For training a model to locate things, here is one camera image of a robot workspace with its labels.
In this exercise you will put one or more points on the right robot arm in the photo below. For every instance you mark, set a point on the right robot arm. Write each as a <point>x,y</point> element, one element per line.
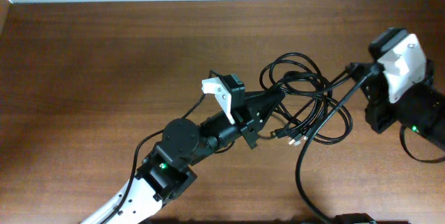
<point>420,108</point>

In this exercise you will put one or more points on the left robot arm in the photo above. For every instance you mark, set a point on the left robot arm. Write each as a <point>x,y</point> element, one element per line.
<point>166,171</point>

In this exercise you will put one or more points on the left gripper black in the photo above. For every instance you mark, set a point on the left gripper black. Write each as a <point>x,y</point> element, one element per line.
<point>253,115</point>

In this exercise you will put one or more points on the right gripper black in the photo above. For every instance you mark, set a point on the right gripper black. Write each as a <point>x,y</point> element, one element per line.
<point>374,104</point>

